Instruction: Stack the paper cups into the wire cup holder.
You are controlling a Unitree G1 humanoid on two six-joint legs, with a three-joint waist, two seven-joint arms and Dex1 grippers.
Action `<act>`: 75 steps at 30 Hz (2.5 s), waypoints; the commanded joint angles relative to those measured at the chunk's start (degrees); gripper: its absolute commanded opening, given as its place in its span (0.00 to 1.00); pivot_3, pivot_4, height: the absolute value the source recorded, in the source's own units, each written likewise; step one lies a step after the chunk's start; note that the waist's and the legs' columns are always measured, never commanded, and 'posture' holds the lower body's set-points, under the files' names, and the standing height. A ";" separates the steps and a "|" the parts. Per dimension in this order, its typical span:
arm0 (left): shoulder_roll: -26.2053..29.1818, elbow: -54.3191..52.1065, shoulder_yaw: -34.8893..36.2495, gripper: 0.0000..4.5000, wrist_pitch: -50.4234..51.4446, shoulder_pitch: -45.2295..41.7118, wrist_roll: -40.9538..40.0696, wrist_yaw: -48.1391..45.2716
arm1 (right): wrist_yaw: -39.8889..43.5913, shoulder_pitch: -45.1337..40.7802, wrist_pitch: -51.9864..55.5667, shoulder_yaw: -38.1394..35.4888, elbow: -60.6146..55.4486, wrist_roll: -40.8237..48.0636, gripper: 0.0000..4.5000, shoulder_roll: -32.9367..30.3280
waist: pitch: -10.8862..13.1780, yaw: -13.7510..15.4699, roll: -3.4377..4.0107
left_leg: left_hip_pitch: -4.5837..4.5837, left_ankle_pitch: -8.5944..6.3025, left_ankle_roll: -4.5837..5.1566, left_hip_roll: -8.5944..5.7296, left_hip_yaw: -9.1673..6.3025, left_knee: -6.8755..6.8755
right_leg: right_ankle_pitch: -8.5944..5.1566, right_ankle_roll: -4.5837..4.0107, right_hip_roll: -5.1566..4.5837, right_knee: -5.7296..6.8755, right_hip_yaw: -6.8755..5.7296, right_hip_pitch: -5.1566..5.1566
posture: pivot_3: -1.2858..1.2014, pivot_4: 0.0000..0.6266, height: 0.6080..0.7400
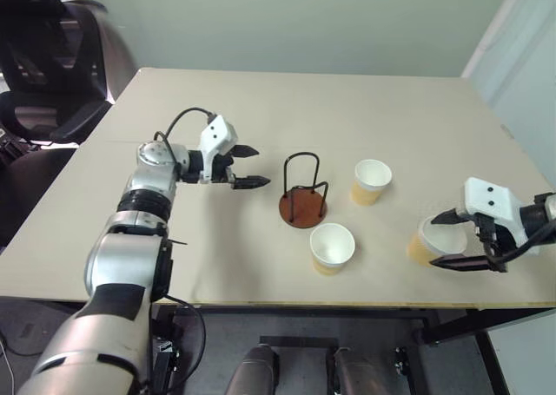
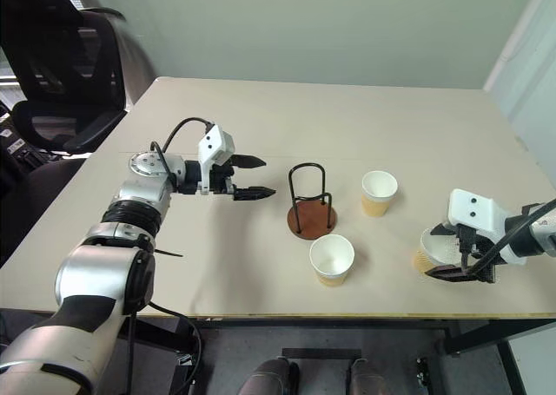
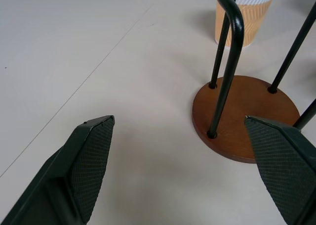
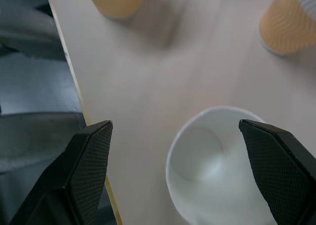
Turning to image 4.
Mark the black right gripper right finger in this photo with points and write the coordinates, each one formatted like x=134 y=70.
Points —
x=279 y=165

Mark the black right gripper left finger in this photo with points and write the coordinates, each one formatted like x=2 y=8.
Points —
x=81 y=175

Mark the orange ripple paper cup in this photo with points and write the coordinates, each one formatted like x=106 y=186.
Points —
x=286 y=27
x=118 y=0

